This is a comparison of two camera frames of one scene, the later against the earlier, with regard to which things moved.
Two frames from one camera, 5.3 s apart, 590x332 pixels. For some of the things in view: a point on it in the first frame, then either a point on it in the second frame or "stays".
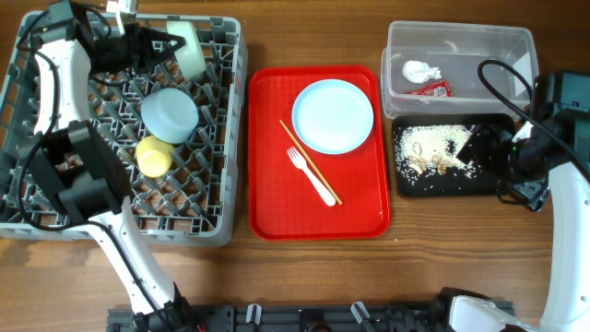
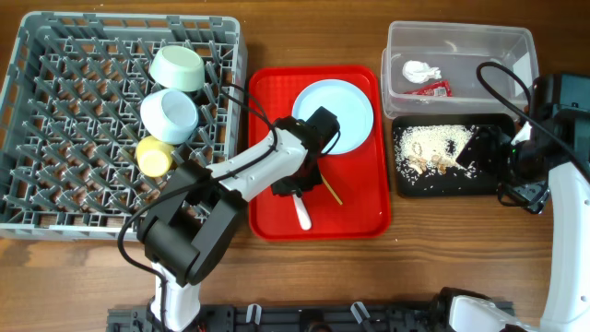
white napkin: x=418 y=72 stays
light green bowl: x=170 y=114 stays
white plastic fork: x=300 y=162 → x=302 y=212
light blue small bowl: x=191 y=55 → x=177 y=67
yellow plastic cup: x=154 y=156 stays
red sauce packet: x=442 y=88 stays
